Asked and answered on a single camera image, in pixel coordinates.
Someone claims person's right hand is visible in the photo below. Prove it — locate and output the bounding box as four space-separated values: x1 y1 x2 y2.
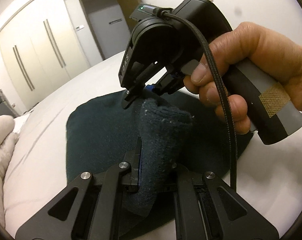
184 22 302 134

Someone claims black braided cable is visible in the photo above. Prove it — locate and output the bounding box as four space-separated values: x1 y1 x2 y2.
154 7 240 196

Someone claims white bed mattress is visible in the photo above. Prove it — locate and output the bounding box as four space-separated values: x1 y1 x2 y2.
3 53 302 236

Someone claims cream wardrobe with handles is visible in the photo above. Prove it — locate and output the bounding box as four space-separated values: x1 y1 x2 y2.
0 0 89 109

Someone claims grey room door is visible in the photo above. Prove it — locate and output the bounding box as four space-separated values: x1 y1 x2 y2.
81 0 130 59

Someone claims dark green knit garment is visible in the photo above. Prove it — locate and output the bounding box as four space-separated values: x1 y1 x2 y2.
66 89 254 239

